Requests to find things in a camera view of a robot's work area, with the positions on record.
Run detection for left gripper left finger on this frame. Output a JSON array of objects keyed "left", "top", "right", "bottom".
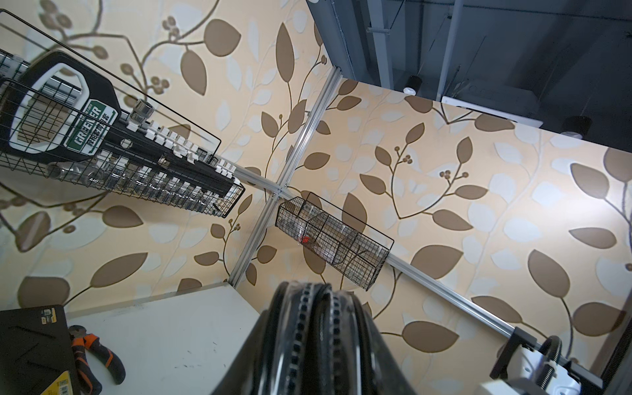
[{"left": 212, "top": 310, "right": 268, "bottom": 395}]

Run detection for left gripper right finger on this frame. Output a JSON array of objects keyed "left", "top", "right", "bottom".
[{"left": 362, "top": 307, "right": 416, "bottom": 394}]

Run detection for orange black pliers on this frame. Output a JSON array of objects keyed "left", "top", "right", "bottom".
[{"left": 67, "top": 324, "right": 127, "bottom": 395}]

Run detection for black yellow-label case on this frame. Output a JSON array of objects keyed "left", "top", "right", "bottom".
[{"left": 1, "top": 304, "right": 81, "bottom": 394}]

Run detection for black socket set holder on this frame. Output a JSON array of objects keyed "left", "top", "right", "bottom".
[{"left": 1, "top": 51, "right": 240, "bottom": 204}]

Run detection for right wire basket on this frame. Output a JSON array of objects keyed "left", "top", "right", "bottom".
[{"left": 275, "top": 192, "right": 394, "bottom": 291}]

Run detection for wire basket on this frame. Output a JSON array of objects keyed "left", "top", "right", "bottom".
[
  {"left": 275, "top": 192, "right": 394, "bottom": 291},
  {"left": 1, "top": 1, "right": 245, "bottom": 218}
]

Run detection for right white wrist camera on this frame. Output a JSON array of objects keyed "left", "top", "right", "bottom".
[{"left": 474, "top": 327, "right": 604, "bottom": 395}]

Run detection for back wire basket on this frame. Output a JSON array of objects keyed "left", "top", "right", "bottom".
[{"left": 1, "top": 1, "right": 245, "bottom": 218}]

